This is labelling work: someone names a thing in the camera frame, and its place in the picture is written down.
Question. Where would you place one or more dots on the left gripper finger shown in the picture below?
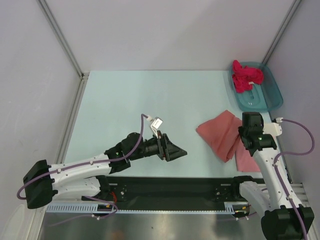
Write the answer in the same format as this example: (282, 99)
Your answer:
(177, 154)
(173, 148)

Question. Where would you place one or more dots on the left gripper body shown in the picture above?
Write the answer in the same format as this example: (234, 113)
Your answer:
(161, 151)

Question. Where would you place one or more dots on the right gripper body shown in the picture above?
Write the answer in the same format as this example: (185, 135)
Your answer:
(241, 130)

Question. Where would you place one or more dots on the salmon t shirt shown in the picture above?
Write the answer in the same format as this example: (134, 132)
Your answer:
(222, 135)

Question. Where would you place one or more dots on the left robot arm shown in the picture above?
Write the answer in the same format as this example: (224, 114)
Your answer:
(46, 182)

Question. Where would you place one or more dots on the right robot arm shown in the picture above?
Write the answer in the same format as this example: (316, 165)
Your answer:
(282, 214)

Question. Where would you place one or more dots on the folded pink t shirt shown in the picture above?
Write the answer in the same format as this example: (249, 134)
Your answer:
(244, 161)

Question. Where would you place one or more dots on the teal plastic bin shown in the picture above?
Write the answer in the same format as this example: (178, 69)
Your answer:
(263, 97)

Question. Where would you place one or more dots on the crimson t shirt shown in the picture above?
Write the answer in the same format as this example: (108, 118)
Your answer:
(244, 77)

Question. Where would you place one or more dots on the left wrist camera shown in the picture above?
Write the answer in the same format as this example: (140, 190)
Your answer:
(154, 124)

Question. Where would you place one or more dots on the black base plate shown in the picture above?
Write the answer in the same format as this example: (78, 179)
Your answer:
(177, 190)

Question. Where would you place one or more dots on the white cable duct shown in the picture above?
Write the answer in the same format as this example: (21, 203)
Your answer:
(94, 207)

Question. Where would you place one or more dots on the right aluminium post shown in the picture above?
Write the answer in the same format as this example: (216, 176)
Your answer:
(293, 9)

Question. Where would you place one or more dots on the aluminium post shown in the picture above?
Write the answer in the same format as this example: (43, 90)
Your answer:
(293, 9)
(57, 31)

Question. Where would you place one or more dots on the left aluminium post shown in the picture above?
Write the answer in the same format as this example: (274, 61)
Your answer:
(57, 31)

